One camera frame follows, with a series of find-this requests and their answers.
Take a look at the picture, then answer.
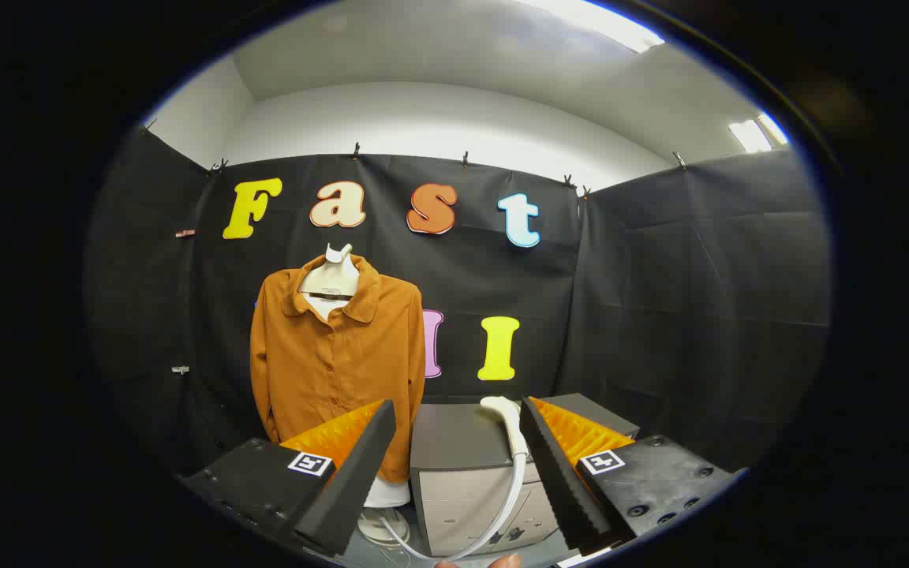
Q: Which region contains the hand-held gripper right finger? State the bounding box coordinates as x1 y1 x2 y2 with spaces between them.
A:
519 396 747 557

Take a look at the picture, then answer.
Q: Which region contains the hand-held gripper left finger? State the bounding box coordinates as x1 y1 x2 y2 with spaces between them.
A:
178 398 398 558

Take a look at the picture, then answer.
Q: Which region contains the orange button-up shirt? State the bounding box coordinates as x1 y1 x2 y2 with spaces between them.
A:
249 254 426 484

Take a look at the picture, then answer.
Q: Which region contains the grey drawer cabinet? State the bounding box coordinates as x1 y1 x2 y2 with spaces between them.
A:
410 393 641 558

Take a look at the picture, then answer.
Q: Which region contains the white mannequin torso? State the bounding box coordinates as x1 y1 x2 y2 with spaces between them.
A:
299 243 412 545

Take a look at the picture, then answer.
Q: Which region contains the black backdrop cloth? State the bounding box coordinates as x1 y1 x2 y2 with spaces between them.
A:
84 126 832 482

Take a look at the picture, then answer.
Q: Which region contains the small ceiling light panel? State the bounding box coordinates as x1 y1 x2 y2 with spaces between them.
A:
757 113 790 147
729 120 772 154

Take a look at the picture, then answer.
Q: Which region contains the long ceiling light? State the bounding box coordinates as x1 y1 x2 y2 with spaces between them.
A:
514 0 666 54

